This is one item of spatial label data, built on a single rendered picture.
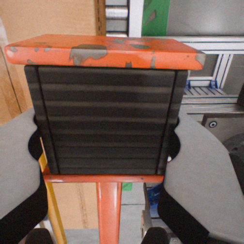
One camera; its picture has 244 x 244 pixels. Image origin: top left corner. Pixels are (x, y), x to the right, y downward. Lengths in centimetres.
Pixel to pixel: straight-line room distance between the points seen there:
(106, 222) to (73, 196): 123
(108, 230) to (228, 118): 32
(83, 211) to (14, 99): 121
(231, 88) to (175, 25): 58
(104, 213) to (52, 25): 35
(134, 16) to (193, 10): 74
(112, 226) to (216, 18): 143
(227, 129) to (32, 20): 46
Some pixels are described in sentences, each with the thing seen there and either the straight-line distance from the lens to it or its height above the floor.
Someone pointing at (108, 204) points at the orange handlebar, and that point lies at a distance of 17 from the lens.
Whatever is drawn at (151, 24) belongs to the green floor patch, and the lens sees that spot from 136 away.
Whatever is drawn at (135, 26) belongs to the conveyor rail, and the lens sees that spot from 75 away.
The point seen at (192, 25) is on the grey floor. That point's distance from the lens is 144.
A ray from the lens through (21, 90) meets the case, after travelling 48.
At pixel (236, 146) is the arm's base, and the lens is 44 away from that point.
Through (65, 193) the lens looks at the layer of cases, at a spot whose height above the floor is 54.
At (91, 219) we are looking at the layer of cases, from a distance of 165.
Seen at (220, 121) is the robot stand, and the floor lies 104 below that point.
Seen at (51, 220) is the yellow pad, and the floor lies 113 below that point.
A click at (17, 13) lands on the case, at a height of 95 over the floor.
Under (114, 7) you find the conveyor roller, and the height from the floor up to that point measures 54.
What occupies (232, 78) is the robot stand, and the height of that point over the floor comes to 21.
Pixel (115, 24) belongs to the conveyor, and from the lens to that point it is 86.
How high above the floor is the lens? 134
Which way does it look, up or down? 58 degrees down
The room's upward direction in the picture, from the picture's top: 177 degrees clockwise
